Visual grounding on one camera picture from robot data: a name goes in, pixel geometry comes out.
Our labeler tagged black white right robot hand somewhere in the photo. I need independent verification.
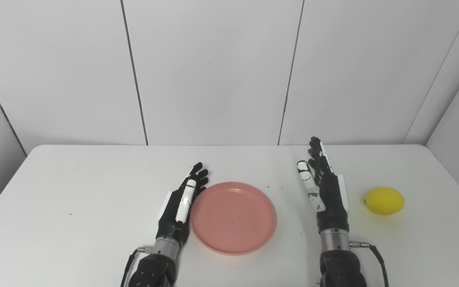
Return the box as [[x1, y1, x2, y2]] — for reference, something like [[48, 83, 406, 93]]
[[296, 136, 350, 234]]

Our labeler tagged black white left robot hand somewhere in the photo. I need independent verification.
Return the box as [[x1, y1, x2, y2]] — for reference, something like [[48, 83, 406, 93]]
[[156, 162, 209, 242]]

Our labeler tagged yellow lemon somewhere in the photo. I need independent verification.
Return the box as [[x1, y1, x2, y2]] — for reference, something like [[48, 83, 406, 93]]
[[364, 186, 405, 216]]

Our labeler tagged pink round plate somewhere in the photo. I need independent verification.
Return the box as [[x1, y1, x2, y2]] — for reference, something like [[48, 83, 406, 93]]
[[190, 182, 277, 256]]

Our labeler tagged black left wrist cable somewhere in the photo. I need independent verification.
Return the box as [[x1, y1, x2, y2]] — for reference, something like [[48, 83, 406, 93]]
[[120, 247, 153, 287]]

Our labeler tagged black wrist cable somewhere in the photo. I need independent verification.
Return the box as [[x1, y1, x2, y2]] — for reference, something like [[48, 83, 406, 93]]
[[349, 241, 390, 287], [120, 247, 153, 287]]

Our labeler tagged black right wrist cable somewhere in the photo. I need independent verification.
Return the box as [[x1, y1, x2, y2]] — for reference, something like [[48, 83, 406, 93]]
[[349, 241, 390, 287]]

